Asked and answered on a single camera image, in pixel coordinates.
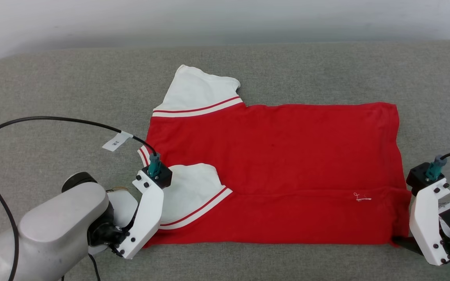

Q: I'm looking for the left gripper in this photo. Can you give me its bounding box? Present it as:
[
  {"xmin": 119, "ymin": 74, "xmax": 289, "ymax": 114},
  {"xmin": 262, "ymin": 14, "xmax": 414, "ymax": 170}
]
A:
[{"xmin": 88, "ymin": 213, "xmax": 132, "ymax": 257}]

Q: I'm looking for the white left camera bracket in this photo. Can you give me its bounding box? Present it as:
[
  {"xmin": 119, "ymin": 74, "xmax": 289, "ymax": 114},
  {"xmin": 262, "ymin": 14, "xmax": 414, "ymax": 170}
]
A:
[{"xmin": 115, "ymin": 176, "xmax": 165, "ymax": 260}]

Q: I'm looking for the teal camera connector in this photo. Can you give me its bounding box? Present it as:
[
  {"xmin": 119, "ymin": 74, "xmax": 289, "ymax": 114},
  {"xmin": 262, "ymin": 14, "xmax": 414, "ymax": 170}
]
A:
[
  {"xmin": 425, "ymin": 155, "xmax": 447, "ymax": 181},
  {"xmin": 148, "ymin": 152, "xmax": 162, "ymax": 178}
]

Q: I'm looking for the black left camera cable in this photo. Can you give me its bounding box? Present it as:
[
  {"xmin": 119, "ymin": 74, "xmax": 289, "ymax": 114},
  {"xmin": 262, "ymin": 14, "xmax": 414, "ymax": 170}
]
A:
[{"xmin": 0, "ymin": 116, "xmax": 159, "ymax": 281}]

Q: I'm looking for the white right camera bracket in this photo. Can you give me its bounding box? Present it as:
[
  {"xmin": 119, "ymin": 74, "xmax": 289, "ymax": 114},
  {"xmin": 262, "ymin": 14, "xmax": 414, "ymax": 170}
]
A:
[{"xmin": 409, "ymin": 178, "xmax": 450, "ymax": 267}]

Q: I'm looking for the teal left camera connector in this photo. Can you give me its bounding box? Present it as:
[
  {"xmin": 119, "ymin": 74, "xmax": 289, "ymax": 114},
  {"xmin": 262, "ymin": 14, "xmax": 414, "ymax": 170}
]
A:
[{"xmin": 148, "ymin": 152, "xmax": 162, "ymax": 178}]

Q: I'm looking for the white camera bracket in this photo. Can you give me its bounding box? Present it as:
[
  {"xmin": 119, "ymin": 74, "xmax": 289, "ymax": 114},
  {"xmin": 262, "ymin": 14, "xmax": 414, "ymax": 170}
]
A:
[
  {"xmin": 409, "ymin": 178, "xmax": 450, "ymax": 267},
  {"xmin": 115, "ymin": 176, "xmax": 165, "ymax": 260}
]

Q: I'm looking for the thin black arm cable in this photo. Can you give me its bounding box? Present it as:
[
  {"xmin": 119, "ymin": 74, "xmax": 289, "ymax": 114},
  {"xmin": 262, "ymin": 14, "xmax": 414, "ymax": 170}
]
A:
[{"xmin": 87, "ymin": 253, "xmax": 101, "ymax": 281}]

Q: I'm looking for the red and white polo shirt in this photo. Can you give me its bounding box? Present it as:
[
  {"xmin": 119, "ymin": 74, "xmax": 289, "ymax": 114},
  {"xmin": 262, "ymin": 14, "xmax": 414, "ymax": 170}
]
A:
[{"xmin": 137, "ymin": 64, "xmax": 412, "ymax": 248}]

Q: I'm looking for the teal right camera connector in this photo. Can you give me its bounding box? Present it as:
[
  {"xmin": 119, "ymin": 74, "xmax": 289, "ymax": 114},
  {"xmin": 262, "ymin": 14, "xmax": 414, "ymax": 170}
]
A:
[{"xmin": 425, "ymin": 155, "xmax": 447, "ymax": 181}]

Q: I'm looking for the white cable label tag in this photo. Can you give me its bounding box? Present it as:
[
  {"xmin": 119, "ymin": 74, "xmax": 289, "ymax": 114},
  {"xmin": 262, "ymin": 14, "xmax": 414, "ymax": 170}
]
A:
[{"xmin": 102, "ymin": 132, "xmax": 134, "ymax": 152}]

